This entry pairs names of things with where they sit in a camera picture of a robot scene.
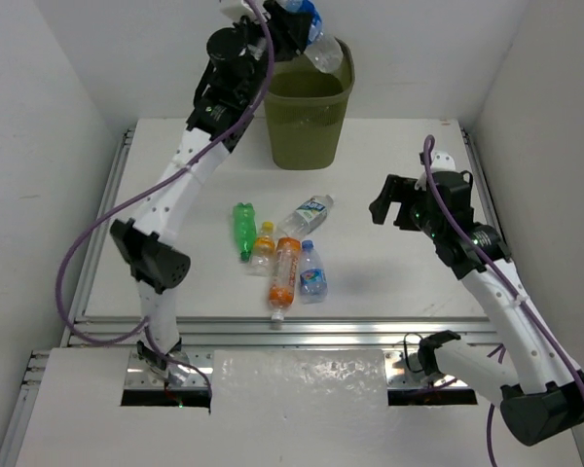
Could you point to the small yellow cap bottle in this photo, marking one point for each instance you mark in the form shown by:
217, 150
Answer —
262, 253

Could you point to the tall orange label bottle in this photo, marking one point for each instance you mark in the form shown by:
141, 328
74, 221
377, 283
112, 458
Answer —
283, 284

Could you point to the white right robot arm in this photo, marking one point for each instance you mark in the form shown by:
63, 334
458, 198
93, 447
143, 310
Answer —
542, 394

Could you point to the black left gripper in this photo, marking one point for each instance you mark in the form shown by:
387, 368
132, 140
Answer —
292, 24

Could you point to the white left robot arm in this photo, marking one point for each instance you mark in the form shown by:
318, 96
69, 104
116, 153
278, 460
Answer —
241, 61

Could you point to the blue cap water bottle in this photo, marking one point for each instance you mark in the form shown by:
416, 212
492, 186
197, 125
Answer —
313, 284

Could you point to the olive green plastic bin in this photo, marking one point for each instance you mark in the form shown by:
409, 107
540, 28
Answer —
305, 111

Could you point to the blue label water bottle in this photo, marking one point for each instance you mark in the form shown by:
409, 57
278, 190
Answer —
323, 49

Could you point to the green crushed plastic bottle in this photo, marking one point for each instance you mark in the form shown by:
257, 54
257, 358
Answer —
244, 228

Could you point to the clear white label bottle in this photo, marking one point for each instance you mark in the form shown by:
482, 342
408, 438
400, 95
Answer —
306, 218

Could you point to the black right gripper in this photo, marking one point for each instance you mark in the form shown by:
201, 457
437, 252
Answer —
396, 189

